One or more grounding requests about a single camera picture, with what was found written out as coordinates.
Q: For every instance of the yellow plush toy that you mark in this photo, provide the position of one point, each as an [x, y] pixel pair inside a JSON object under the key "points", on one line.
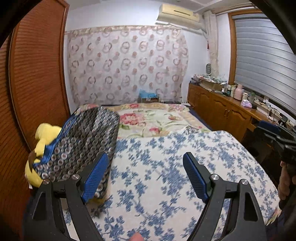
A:
{"points": [[45, 134]]}

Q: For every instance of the pink bottle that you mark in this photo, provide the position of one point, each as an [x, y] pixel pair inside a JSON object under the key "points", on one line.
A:
{"points": [[238, 92]]}

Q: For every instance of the navy patterned pajama top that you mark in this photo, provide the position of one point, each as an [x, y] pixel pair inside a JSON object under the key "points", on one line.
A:
{"points": [[87, 139]]}

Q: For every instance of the cardboard box of clutter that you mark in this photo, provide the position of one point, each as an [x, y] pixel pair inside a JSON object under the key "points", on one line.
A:
{"points": [[210, 84]]}

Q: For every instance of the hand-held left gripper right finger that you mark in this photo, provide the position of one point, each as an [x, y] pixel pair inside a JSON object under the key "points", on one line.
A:
{"points": [[196, 178]]}

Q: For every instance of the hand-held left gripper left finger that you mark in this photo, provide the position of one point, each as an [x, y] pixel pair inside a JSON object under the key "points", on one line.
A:
{"points": [[96, 178]]}

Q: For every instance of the circle patterned sheer curtain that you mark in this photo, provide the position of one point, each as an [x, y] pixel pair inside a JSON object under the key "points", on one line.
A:
{"points": [[124, 64]]}

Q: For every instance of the purple cloth bundle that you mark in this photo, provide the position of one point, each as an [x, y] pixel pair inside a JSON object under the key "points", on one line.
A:
{"points": [[246, 103]]}

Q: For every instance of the person's right hand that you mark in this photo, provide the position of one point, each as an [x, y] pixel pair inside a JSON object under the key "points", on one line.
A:
{"points": [[284, 183]]}

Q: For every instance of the small desk fan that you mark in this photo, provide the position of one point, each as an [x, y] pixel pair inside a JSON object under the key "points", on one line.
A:
{"points": [[209, 69]]}

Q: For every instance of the light blue cloth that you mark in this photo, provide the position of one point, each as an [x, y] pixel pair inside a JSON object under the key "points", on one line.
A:
{"points": [[148, 93]]}

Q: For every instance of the person's left hand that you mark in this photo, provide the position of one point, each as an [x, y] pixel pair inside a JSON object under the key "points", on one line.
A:
{"points": [[136, 237]]}

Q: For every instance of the floral blanket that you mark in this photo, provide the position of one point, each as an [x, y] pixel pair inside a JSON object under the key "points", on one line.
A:
{"points": [[148, 118]]}

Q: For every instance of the beige window curtain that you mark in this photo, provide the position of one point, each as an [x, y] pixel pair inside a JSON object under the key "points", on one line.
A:
{"points": [[212, 39]]}

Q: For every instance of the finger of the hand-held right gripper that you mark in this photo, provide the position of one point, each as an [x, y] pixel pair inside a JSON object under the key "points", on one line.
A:
{"points": [[266, 124]]}

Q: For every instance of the wall air conditioner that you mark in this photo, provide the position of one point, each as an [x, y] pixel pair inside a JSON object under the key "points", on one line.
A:
{"points": [[178, 14]]}

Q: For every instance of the grey window blind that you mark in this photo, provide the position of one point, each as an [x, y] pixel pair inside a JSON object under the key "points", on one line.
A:
{"points": [[261, 58]]}

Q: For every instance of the clear bottle green cap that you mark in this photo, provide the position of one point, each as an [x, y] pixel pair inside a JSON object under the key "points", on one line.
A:
{"points": [[251, 97]]}

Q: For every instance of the white blue floral cloth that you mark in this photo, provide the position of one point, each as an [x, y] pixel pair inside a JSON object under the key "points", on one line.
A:
{"points": [[161, 166]]}

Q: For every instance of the wooden cabinet desk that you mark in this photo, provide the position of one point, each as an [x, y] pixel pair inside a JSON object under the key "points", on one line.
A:
{"points": [[215, 104]]}

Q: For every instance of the brown box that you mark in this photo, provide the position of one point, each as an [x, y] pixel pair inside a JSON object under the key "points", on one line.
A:
{"points": [[149, 100]]}

